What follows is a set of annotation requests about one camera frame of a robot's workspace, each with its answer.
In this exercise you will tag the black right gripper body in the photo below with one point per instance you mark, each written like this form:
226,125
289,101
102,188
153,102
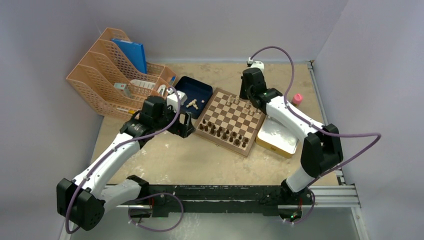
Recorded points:
245,92

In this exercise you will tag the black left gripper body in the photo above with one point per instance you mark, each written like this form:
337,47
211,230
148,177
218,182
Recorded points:
177,127

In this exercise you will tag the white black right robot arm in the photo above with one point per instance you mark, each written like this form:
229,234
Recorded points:
321,147

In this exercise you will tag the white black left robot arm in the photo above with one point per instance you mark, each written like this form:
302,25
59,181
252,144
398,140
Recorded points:
83,200

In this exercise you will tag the wooden chess board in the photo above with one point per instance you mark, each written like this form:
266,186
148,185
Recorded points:
230,127

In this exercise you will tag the light wooden tall piece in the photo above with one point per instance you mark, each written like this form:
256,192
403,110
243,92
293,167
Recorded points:
229,100

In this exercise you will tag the dark blue tray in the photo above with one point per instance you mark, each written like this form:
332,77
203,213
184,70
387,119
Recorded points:
194,90

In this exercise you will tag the white stapler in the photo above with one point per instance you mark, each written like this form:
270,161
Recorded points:
162,90

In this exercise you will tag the pink capped small bottle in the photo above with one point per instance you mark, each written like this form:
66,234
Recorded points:
297,99

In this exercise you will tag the gold metal tin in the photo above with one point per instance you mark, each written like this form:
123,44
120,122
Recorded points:
277,138

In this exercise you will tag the white paper pack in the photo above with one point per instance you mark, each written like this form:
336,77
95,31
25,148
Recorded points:
143,83

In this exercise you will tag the grey box red label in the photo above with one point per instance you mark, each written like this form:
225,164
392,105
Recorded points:
123,88

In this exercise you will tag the peach plastic file organizer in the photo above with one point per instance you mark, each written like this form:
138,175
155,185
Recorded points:
103,66

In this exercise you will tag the blue folder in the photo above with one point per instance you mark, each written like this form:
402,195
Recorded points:
134,52

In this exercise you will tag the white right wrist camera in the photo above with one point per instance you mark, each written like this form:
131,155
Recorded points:
251,63

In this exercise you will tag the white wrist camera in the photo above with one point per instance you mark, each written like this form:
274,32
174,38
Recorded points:
171,99
251,63

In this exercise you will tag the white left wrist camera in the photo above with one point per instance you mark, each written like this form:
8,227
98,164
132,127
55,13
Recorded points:
171,99

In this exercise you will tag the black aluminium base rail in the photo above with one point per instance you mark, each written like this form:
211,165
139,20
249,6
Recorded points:
268,200

